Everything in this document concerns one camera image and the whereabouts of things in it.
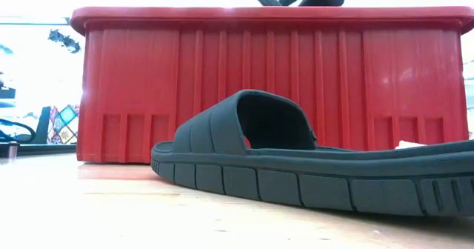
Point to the colourful mural panel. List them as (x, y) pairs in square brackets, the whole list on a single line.
[(64, 125)]

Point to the black upright panel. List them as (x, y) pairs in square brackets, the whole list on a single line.
[(43, 128)]

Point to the red plastic bin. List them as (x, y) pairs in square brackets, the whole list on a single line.
[(148, 86)]

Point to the dark hanging object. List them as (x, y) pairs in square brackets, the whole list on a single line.
[(64, 40)]

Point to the black aluminium table frame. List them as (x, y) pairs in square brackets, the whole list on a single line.
[(37, 149)]

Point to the black slide sandal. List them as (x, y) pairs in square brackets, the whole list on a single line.
[(277, 182)]

